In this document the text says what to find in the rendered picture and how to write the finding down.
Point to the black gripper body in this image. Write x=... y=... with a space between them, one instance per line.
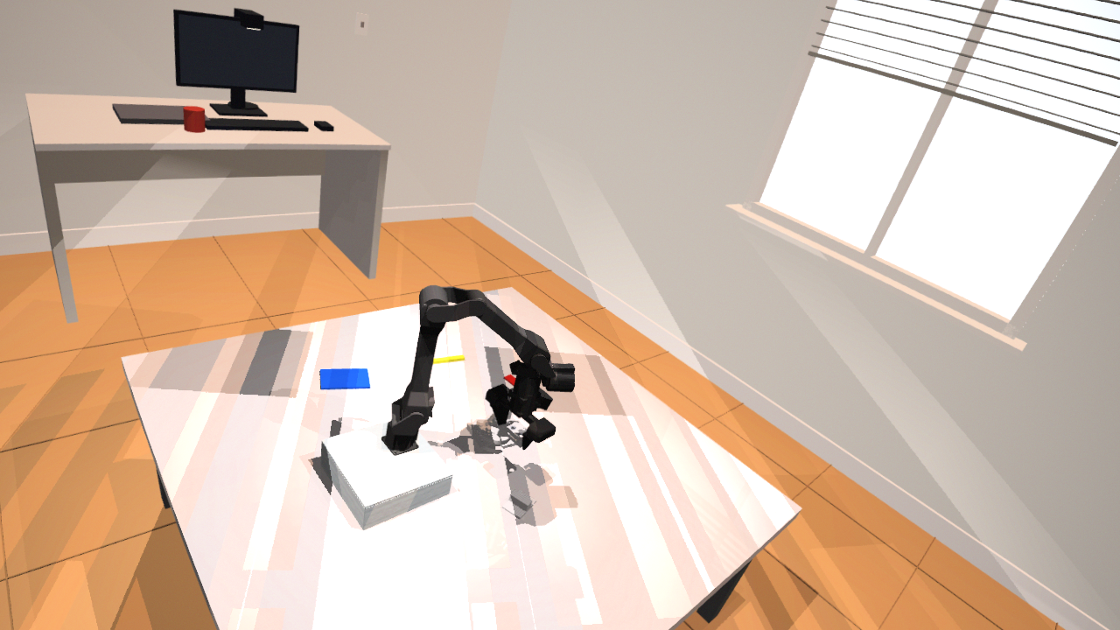
x=522 y=407

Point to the blue flat rectangular plate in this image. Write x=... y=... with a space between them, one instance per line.
x=345 y=378

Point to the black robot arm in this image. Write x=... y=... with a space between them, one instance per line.
x=413 y=410

